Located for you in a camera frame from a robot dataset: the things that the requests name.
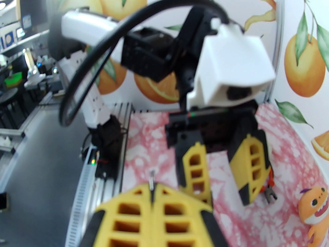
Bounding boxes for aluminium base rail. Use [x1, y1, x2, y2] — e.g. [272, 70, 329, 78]
[93, 102, 134, 208]

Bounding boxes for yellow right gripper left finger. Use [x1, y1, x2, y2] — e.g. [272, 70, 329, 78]
[85, 183, 154, 247]

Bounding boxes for red handled pliers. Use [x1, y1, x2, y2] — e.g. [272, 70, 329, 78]
[261, 169, 278, 205]

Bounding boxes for white slotted cable duct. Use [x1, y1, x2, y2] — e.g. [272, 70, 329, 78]
[66, 148, 103, 247]

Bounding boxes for orange plush toy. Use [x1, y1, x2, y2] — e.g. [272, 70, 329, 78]
[298, 186, 329, 247]

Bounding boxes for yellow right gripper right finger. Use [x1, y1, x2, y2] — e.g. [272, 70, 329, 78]
[154, 183, 229, 247]

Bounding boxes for aluminium frame post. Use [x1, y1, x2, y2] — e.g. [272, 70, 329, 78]
[266, 0, 284, 105]

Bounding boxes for black computer monitor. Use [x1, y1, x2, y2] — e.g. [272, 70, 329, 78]
[16, 0, 49, 34]

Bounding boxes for green box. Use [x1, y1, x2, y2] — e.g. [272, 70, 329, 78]
[5, 72, 23, 87]

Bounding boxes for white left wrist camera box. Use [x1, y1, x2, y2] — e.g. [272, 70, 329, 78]
[186, 18, 277, 108]

